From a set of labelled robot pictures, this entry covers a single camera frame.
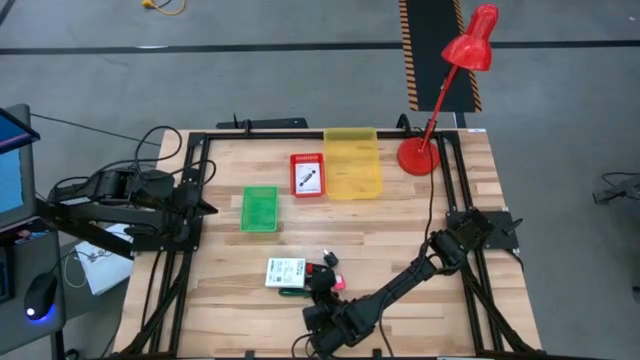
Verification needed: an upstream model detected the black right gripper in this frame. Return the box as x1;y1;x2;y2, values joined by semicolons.
301;269;374;357

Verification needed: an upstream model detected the white card reader box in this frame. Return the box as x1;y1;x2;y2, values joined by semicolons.
294;162;323;195
264;256;308;290

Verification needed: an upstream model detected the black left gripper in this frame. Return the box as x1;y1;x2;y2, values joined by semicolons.
172;180;219;244

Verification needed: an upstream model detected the yellow floor cable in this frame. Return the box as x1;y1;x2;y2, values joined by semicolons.
141;0;187;16

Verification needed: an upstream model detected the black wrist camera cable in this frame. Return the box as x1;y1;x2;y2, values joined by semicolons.
292;332;321;359

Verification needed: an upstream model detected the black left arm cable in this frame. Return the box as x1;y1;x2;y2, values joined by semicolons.
132;124;218;187

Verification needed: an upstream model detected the black stand with cable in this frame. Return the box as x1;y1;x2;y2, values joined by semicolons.
591;171;640;206

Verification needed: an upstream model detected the black bar device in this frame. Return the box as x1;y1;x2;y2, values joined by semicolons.
216;113;310;131

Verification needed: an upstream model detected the yellow translucent plastic bin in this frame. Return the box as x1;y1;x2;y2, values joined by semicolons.
323;127;384;201

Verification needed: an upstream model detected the thin black floor cable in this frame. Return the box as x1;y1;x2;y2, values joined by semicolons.
29;113;162;147

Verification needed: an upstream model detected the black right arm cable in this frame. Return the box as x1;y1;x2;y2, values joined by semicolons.
422;119;441;251

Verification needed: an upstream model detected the black mat with striped edges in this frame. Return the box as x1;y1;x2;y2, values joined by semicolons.
398;0;484;113

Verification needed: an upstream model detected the red desk lamp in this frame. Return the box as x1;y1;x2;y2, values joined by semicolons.
396;3;500;177

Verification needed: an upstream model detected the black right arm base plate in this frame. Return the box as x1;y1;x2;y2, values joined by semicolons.
446;208;521;251

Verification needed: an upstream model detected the black computer mouse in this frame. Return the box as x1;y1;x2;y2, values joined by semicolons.
23;272;59;322

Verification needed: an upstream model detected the red plastic basket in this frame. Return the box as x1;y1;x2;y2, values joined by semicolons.
289;152;327;199

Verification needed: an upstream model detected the green plastic basket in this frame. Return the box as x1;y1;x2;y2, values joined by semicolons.
239;185;279;234

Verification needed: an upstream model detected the black aluminium table frame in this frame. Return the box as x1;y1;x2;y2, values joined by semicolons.
113;127;544;360

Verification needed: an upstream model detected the monitor with blue screen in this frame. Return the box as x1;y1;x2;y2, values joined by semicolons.
0;103;42;232

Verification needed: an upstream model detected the white paper sheet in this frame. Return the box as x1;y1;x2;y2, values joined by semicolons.
74;223;135;296

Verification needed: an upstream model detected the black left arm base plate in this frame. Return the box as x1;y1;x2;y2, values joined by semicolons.
130;213;204;253

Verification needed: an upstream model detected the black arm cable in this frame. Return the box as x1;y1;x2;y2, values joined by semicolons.
132;124;218;187
422;119;441;251

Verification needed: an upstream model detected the grey side desk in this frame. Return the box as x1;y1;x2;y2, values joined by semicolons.
0;227;69;351

